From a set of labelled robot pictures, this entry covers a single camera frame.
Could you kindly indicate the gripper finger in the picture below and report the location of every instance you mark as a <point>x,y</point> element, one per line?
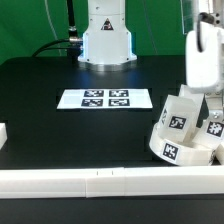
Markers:
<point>215,104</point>

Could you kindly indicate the white front fence bar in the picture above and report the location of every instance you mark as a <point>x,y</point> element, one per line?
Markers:
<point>109,182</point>

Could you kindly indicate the white left fence block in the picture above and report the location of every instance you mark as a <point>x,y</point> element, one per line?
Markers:
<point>3,134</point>

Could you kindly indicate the white marker base sheet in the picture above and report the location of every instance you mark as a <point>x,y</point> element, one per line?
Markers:
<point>105,99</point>

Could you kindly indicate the white round stool seat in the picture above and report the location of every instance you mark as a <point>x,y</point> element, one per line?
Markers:
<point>198,150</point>

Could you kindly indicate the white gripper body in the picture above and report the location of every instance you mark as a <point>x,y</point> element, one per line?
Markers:
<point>205,70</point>

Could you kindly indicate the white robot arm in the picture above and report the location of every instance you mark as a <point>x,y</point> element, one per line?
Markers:
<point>107,45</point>

